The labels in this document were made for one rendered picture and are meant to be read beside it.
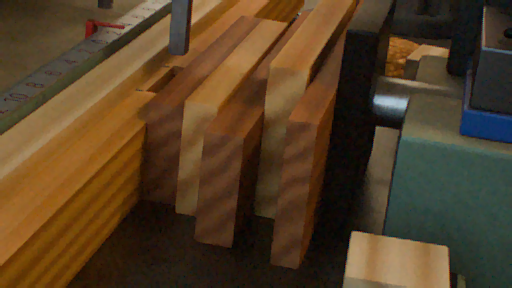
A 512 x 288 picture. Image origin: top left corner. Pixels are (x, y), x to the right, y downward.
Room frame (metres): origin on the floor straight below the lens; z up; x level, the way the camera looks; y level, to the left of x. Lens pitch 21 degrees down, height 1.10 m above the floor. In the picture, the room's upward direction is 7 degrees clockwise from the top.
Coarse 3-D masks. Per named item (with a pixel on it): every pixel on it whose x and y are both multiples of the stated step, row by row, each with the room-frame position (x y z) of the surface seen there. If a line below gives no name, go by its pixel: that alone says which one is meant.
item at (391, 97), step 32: (384, 0) 0.50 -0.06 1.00; (352, 32) 0.43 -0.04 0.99; (384, 32) 0.46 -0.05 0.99; (352, 64) 0.43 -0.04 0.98; (384, 64) 0.50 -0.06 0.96; (352, 96) 0.43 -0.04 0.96; (384, 96) 0.46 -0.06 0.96; (448, 96) 0.46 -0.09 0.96; (352, 128) 0.43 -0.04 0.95; (352, 160) 0.43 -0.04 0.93; (352, 192) 0.43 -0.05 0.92
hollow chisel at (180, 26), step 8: (176, 0) 0.51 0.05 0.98; (184, 0) 0.51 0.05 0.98; (192, 0) 0.52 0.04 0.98; (176, 8) 0.51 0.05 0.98; (184, 8) 0.51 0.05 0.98; (176, 16) 0.51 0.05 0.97; (184, 16) 0.51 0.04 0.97; (176, 24) 0.51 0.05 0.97; (184, 24) 0.51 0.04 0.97; (176, 32) 0.51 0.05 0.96; (184, 32) 0.51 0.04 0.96; (176, 40) 0.51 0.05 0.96; (184, 40) 0.51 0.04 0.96; (168, 48) 0.51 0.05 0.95; (176, 48) 0.51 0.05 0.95; (184, 48) 0.51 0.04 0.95
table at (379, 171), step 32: (384, 128) 0.57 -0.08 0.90; (384, 160) 0.52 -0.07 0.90; (384, 192) 0.48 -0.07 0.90; (128, 224) 0.41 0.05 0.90; (160, 224) 0.41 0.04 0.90; (192, 224) 0.41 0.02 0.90; (256, 224) 0.42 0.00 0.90; (320, 224) 0.43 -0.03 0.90; (352, 224) 0.43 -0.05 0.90; (96, 256) 0.37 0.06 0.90; (128, 256) 0.38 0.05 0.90; (160, 256) 0.38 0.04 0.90; (192, 256) 0.38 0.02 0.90; (224, 256) 0.39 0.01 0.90; (256, 256) 0.39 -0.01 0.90; (320, 256) 0.40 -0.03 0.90
